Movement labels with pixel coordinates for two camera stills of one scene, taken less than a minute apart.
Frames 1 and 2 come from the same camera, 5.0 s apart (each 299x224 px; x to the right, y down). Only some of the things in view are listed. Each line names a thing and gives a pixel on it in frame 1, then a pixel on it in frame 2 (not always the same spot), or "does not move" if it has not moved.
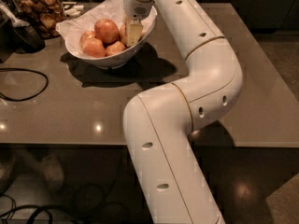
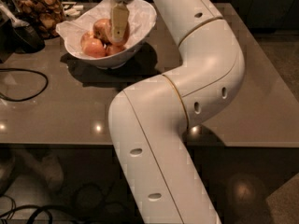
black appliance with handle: (16, 34) does not move
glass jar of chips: (41, 6) does not move
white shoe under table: (48, 167) does not move
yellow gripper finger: (135, 31) → (120, 17)
